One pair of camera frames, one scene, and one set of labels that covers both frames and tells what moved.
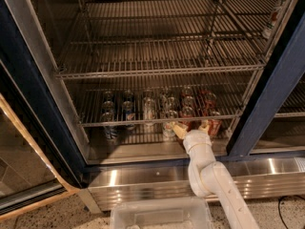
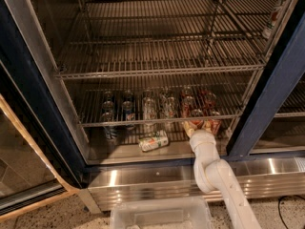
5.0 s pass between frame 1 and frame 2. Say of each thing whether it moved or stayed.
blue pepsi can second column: stayed
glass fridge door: stayed
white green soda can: moved
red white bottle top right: stayed
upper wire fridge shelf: stayed
